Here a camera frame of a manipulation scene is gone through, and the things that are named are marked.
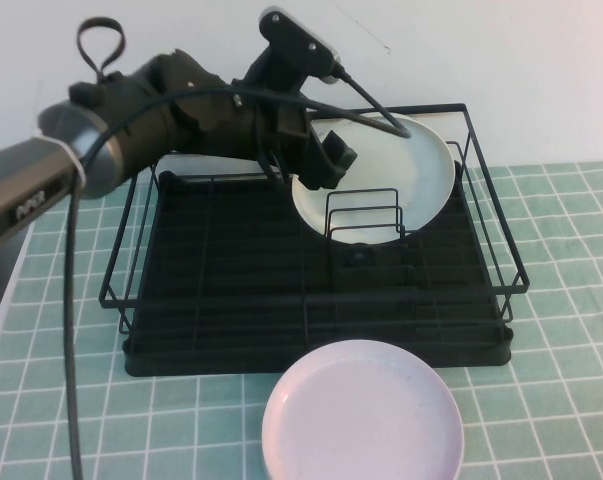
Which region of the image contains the black camera cable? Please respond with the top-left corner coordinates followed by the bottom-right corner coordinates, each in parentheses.
top-left (63, 64), bottom-right (415, 480)

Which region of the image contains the green grid tablecloth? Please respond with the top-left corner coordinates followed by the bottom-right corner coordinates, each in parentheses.
top-left (0, 159), bottom-right (603, 480)

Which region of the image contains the pink round plate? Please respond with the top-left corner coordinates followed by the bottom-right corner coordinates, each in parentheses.
top-left (260, 338), bottom-right (466, 480)

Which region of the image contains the black wire dish rack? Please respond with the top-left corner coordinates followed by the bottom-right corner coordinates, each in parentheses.
top-left (99, 102), bottom-right (532, 351)

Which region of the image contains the black strap loop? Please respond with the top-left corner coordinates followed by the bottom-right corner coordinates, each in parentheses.
top-left (75, 17), bottom-right (127, 84)

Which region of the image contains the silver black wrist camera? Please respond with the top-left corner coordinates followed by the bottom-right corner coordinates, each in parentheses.
top-left (240, 4), bottom-right (343, 96)

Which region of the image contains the white zip tie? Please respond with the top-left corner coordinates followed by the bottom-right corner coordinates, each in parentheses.
top-left (33, 128), bottom-right (90, 190)

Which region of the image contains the black plastic drip tray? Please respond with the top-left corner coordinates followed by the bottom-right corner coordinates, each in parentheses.
top-left (123, 159), bottom-right (515, 377)

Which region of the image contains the white round plate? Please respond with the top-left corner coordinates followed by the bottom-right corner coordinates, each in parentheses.
top-left (290, 115), bottom-right (457, 246)

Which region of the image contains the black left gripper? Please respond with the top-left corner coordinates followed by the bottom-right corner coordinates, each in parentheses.
top-left (233, 87), bottom-right (358, 192)

